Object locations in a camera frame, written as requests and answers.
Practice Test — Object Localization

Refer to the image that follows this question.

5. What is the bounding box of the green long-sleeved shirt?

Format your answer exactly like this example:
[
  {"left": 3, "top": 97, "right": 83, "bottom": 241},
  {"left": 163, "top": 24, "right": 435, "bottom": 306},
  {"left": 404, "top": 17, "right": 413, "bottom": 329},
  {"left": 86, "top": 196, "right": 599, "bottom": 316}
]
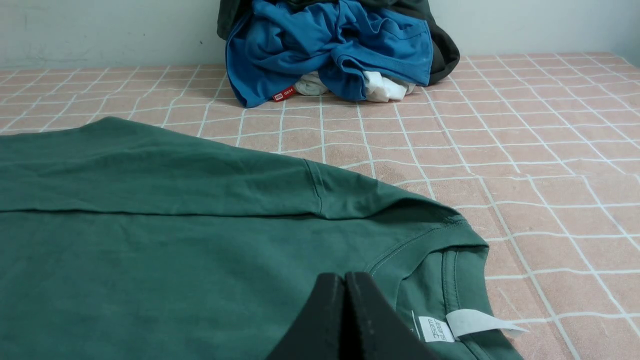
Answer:
[{"left": 0, "top": 117, "right": 522, "bottom": 360}]

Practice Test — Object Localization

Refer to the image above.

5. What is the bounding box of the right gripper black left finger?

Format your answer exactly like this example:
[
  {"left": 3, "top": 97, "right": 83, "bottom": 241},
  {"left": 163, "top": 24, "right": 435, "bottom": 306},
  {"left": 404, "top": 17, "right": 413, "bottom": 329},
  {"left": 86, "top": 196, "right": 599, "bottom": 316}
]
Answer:
[{"left": 267, "top": 273, "right": 345, "bottom": 360}]

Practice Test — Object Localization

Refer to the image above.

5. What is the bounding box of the white garment in pile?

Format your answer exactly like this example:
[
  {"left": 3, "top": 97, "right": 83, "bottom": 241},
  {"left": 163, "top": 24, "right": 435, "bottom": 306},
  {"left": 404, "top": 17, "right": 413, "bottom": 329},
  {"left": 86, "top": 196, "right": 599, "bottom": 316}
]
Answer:
[{"left": 293, "top": 71, "right": 416, "bottom": 103}]

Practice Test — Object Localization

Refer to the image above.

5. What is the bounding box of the blue shirt in pile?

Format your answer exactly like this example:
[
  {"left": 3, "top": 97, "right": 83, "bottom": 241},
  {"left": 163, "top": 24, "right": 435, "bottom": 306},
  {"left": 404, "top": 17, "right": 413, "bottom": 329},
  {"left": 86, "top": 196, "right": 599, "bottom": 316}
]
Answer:
[{"left": 225, "top": 0, "right": 434, "bottom": 109}]

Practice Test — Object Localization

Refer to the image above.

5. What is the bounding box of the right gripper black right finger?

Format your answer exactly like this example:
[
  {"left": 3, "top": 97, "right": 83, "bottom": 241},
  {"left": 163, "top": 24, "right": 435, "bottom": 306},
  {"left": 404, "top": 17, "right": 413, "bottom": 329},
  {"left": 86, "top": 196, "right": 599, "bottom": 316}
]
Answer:
[{"left": 345, "top": 272, "right": 438, "bottom": 360}]

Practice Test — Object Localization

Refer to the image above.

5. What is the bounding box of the dark grey garment in pile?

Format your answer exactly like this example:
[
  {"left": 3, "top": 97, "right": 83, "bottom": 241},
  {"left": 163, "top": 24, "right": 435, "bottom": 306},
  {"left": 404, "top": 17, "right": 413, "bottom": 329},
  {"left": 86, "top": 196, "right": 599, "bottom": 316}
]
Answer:
[{"left": 217, "top": 0, "right": 461, "bottom": 85}]

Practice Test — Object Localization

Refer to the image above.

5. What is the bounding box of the pink checkered table cloth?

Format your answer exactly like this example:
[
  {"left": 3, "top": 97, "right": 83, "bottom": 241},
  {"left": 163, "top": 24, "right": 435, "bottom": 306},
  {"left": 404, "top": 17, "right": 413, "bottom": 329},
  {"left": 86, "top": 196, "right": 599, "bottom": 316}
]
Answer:
[{"left": 1, "top": 53, "right": 639, "bottom": 360}]

